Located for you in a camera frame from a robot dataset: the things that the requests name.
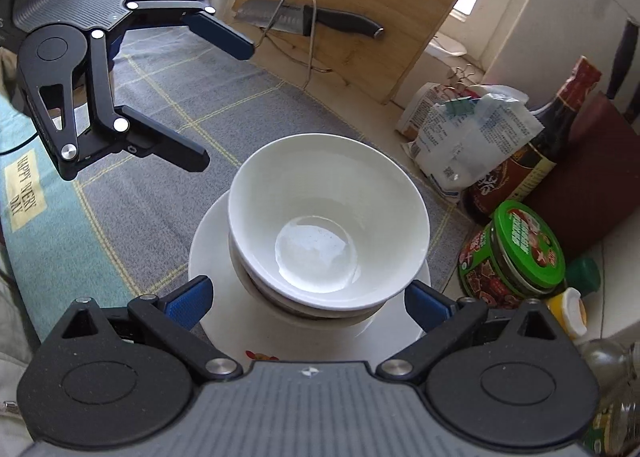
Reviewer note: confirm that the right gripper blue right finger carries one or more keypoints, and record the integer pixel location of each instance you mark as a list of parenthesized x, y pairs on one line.
[(427, 307)]

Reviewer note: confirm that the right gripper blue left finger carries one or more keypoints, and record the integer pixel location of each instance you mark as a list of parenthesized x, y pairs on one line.
[(188, 304)]

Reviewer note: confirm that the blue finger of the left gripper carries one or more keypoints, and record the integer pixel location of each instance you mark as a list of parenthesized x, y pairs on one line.
[(220, 35), (146, 136)]

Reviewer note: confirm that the large white fruit-pattern plate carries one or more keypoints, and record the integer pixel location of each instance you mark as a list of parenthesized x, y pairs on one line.
[(244, 325)]

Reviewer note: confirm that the white bowl pink flowers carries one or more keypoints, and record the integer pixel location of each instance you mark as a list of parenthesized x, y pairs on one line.
[(328, 222)]

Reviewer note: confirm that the grey teal checked cloth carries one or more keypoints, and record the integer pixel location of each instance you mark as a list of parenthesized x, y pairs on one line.
[(125, 225)]

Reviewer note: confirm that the green-lid sauce jar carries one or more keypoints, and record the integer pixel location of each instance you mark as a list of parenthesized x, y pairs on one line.
[(513, 258)]

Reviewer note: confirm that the dark soy sauce bottle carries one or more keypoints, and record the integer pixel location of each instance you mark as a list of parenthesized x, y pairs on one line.
[(517, 176)]

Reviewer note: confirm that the yellow-lid spice jar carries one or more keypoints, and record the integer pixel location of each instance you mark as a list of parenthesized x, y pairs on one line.
[(568, 309)]

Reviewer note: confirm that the green-cap small jar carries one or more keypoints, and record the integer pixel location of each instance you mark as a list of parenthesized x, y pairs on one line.
[(583, 274)]

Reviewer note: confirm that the white plastic food bag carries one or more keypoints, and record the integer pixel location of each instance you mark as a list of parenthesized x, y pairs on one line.
[(457, 134)]

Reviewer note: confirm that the dark red knife block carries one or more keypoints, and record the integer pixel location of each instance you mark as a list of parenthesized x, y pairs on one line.
[(595, 186)]

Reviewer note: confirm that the black-handled santoku knife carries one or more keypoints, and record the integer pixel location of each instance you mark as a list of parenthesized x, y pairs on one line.
[(256, 12)]

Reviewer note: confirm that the metal wire rack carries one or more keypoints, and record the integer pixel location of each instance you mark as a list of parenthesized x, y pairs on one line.
[(299, 26)]

